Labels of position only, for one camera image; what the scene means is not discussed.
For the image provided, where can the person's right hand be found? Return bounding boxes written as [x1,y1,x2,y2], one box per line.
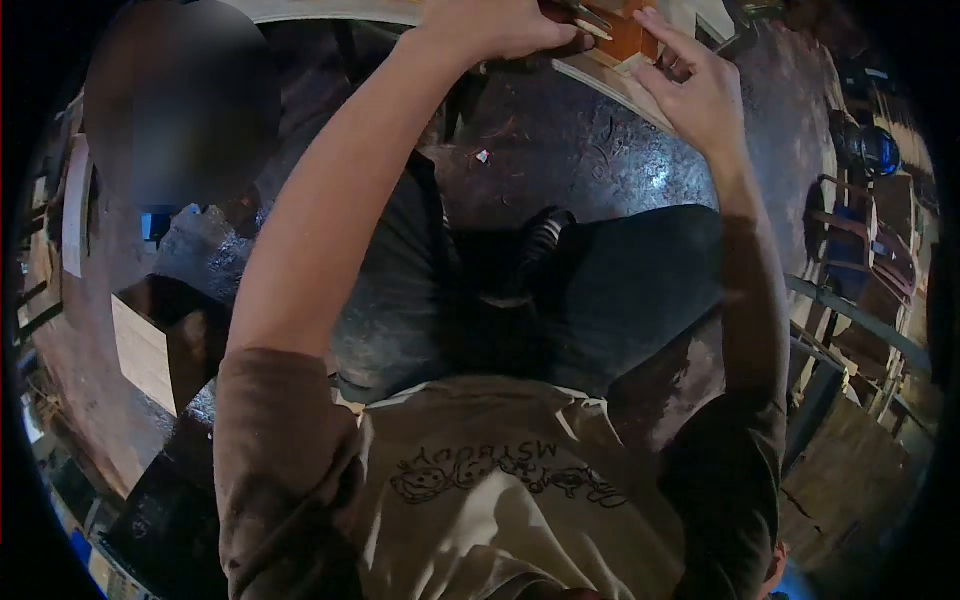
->
[632,7,745,163]

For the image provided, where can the person's left hand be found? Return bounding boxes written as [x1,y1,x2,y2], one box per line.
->
[407,0,580,67]

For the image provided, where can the person's right index finger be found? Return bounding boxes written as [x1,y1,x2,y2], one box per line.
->
[636,7,699,70]

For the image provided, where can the person's right fingers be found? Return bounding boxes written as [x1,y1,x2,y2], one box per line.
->
[658,51,697,84]

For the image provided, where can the person's right thumb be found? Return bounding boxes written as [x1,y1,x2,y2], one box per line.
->
[632,71,680,132]

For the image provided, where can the person's left fingers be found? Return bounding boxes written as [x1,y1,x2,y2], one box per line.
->
[517,0,580,51]

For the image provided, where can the orange wooden block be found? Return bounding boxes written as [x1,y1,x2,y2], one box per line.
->
[596,0,663,64]

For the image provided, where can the curved plywood board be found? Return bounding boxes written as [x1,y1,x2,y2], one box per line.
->
[247,0,680,138]

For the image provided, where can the person's legs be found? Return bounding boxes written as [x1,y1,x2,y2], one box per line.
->
[330,150,725,400]

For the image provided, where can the blue round helmet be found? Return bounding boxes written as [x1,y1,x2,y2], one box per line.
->
[840,123,903,179]

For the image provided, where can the brown plywood sheet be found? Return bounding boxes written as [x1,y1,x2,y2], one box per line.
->
[780,396,931,573]

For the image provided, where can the person's body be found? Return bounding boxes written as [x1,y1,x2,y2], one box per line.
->
[213,347,789,600]

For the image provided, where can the open wooden box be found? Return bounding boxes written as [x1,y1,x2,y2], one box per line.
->
[111,274,230,418]

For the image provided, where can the wooden frame with blue panel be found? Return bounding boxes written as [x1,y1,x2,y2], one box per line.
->
[808,172,920,303]

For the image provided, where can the grey metal rail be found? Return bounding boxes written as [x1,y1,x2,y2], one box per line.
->
[783,273,933,375]

